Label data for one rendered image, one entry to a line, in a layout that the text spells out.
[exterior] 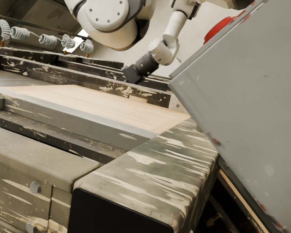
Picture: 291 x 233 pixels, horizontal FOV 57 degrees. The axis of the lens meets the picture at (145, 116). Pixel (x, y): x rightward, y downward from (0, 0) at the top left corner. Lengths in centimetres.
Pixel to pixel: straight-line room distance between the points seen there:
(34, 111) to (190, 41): 556
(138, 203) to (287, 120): 15
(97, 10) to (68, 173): 30
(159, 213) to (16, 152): 19
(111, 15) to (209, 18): 568
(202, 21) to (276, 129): 595
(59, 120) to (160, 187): 37
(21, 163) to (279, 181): 26
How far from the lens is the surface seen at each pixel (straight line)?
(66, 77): 123
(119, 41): 54
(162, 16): 637
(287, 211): 24
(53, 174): 31
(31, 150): 36
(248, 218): 117
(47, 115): 64
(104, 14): 49
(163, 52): 118
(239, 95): 22
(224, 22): 26
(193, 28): 614
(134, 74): 123
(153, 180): 32
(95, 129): 57
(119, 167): 34
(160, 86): 152
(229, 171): 51
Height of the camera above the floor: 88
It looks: 8 degrees up
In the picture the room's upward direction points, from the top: 36 degrees counter-clockwise
